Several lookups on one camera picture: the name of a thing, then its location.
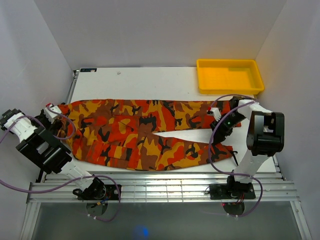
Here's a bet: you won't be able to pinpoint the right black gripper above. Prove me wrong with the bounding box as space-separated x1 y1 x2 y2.
209 113 247 146

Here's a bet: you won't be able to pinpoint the orange camouflage trousers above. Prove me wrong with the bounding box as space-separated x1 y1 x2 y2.
58 99 235 171

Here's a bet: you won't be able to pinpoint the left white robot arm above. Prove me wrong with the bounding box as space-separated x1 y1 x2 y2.
0 105 107 200

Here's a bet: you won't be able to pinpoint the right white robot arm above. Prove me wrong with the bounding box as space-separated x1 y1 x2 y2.
207 94 285 201

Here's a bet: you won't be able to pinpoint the yellow plastic tray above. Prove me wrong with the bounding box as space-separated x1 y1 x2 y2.
196 59 265 95

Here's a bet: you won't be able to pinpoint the dark label sticker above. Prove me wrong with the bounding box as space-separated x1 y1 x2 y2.
80 68 97 73

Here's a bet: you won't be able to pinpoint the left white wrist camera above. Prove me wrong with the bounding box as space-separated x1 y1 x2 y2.
43 103 62 124

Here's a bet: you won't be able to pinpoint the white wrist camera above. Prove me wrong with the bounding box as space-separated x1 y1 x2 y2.
207 107 222 121
43 103 62 124

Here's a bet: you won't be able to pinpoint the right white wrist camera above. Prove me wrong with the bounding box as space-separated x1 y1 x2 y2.
207 107 222 121

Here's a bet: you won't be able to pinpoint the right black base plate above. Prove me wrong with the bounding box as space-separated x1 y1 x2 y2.
208 183 256 200

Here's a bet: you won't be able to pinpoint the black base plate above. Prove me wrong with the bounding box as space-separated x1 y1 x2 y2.
208 183 256 200
72 184 122 201

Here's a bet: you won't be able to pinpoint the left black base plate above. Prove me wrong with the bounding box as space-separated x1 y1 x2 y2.
72 184 122 201

